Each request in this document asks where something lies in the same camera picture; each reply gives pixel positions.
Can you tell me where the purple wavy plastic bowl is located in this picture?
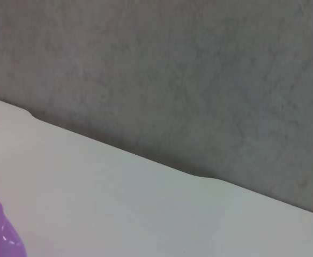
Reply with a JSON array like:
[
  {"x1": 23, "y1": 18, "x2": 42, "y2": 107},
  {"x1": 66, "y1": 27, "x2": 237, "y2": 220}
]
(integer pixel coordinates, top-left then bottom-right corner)
[{"x1": 0, "y1": 191, "x2": 29, "y2": 257}]

